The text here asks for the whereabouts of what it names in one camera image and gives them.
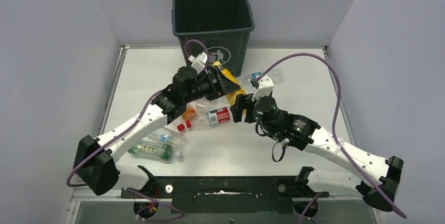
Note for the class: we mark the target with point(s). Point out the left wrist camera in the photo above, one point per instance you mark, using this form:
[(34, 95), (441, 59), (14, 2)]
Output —
[(199, 63)]

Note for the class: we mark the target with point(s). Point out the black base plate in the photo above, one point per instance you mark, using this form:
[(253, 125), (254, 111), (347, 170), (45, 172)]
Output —
[(231, 204)]

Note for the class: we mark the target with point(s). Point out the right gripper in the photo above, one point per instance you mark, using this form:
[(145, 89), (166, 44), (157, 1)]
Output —
[(243, 102)]

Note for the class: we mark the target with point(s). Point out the green tea bottle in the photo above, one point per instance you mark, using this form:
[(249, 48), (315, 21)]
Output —
[(156, 151)]

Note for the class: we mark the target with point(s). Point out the red label bottle left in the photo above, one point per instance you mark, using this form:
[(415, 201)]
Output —
[(180, 125)]

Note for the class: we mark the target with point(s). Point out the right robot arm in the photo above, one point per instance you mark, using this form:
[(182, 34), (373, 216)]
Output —
[(376, 179)]

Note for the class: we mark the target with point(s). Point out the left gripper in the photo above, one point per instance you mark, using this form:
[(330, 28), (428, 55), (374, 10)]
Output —
[(223, 85)]

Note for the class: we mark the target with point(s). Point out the orange drink bottle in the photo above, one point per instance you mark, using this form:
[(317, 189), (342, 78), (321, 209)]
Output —
[(189, 114)]

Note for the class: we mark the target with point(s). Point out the light blue label bottle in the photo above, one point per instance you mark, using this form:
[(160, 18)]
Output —
[(168, 136)]

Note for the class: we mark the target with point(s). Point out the red white label bottle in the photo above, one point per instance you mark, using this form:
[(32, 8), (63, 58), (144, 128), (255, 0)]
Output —
[(207, 117)]

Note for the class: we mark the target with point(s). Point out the aluminium front rail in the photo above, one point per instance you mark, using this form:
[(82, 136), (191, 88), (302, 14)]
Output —
[(329, 185)]

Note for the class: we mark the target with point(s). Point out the yellow juice bottle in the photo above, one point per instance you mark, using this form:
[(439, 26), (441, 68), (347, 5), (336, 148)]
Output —
[(231, 97)]

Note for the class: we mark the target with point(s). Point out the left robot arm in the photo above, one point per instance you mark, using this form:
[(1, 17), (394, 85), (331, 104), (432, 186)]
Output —
[(96, 159)]

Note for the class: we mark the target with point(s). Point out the dark green trash bin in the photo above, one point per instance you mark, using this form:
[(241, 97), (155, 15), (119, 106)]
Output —
[(222, 27)]

